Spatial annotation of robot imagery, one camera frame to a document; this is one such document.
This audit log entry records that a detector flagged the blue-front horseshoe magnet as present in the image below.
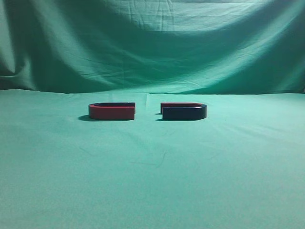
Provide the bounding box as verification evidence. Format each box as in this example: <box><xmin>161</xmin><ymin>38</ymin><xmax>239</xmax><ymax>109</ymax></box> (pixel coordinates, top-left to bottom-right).
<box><xmin>160</xmin><ymin>102</ymin><xmax>207</xmax><ymax>120</ymax></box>

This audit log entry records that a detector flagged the left red-front horseshoe magnet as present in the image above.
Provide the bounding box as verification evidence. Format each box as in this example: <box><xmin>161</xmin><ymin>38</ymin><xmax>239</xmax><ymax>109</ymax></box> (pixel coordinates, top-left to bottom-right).
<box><xmin>88</xmin><ymin>102</ymin><xmax>136</xmax><ymax>120</ymax></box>

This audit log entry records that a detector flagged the green cloth backdrop and cover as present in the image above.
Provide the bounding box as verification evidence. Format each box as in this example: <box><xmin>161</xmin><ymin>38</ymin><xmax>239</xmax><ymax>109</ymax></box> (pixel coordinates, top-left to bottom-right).
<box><xmin>0</xmin><ymin>0</ymin><xmax>305</xmax><ymax>229</ymax></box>

